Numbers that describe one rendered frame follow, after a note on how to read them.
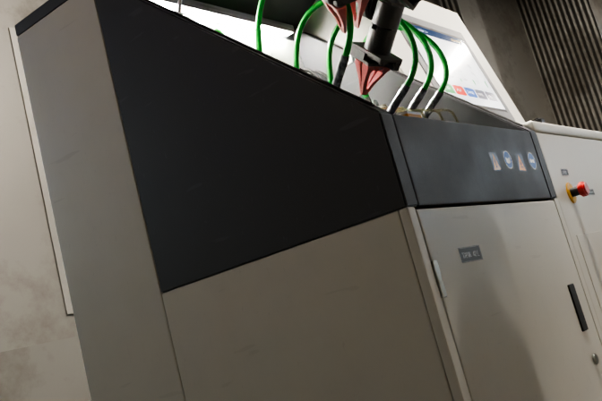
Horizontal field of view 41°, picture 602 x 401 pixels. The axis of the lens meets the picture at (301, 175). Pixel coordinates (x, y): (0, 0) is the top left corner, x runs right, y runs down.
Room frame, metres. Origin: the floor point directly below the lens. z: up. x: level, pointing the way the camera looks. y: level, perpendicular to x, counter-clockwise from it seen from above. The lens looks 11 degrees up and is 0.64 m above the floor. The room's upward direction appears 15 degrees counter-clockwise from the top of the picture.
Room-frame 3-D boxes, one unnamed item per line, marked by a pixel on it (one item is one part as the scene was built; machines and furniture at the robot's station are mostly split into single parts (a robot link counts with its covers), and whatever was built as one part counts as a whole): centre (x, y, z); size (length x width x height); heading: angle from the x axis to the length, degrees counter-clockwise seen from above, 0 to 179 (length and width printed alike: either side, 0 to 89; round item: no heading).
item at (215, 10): (1.85, 0.08, 1.43); 0.54 x 0.03 x 0.02; 145
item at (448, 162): (1.56, -0.33, 0.87); 0.62 x 0.04 x 0.16; 145
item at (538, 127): (2.19, -0.66, 0.96); 0.70 x 0.22 x 0.03; 145
